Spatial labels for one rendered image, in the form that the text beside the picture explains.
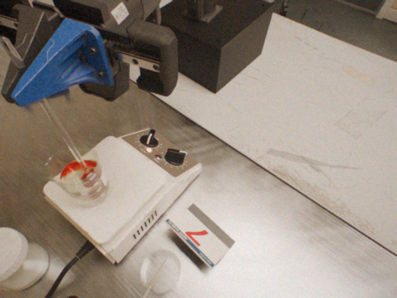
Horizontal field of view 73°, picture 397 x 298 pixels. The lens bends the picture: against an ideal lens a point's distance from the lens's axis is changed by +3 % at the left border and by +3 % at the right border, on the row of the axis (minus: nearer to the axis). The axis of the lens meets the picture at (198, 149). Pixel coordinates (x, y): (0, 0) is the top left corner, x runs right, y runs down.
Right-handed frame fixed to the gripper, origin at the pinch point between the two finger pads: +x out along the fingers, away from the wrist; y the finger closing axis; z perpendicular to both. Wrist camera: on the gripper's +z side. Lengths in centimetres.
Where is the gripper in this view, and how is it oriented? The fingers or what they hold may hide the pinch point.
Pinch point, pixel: (43, 72)
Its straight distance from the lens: 26.0
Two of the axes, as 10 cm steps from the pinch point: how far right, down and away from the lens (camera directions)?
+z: -0.5, 5.7, 8.2
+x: -3.5, 7.6, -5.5
